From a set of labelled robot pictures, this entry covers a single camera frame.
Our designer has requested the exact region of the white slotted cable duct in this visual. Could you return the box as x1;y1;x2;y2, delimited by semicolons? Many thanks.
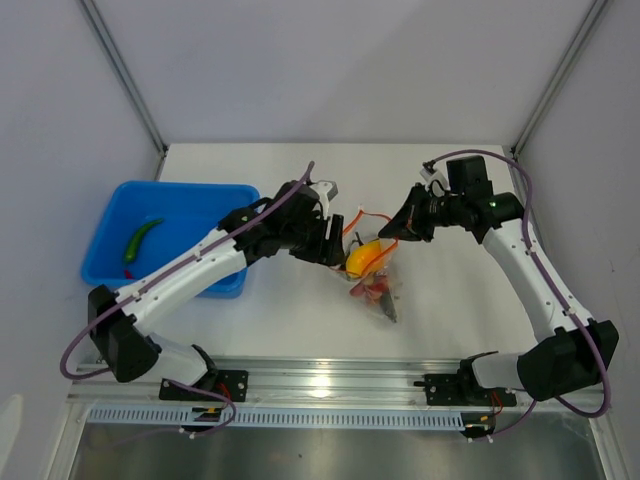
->
88;405;465;431

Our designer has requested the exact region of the green chili pepper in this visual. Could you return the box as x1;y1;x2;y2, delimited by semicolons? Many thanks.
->
123;218;164;265

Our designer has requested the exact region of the right aluminium frame post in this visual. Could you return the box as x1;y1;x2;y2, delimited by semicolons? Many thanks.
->
510;0;614;160

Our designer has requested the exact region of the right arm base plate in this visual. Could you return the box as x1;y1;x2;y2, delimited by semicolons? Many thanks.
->
413;374;517;407

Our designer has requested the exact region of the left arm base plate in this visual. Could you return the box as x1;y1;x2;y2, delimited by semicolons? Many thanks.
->
158;370;249;402

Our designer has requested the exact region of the grey toy fish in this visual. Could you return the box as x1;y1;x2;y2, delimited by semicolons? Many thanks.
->
379;292;398;323

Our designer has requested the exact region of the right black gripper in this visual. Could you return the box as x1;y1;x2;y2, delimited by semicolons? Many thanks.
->
378;183;465;243

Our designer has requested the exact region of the aluminium rail front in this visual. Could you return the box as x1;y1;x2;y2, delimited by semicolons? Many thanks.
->
67;357;602;411

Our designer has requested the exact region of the clear zip bag orange zipper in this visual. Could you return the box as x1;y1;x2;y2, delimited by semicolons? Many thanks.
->
330;205;402;325

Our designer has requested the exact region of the yellow mango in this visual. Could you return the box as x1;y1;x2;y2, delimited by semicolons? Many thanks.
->
345;240;385;279

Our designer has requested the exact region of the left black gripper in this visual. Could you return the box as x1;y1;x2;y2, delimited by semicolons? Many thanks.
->
282;210;345;267

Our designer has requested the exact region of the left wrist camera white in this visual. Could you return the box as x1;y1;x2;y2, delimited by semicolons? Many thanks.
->
311;180;338;214

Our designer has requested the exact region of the aluminium frame post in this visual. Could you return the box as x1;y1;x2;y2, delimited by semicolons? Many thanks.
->
510;0;614;160
77;0;168;157

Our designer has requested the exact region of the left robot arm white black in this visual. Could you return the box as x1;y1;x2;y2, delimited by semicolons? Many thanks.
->
88;180;344;400

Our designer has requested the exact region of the left aluminium frame post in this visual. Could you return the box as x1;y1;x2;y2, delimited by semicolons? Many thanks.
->
77;0;168;157

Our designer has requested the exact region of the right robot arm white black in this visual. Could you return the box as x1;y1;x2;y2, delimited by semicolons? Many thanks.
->
379;149;619;418

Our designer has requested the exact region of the blue plastic bin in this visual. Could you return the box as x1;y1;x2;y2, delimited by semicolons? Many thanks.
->
81;181;260;289

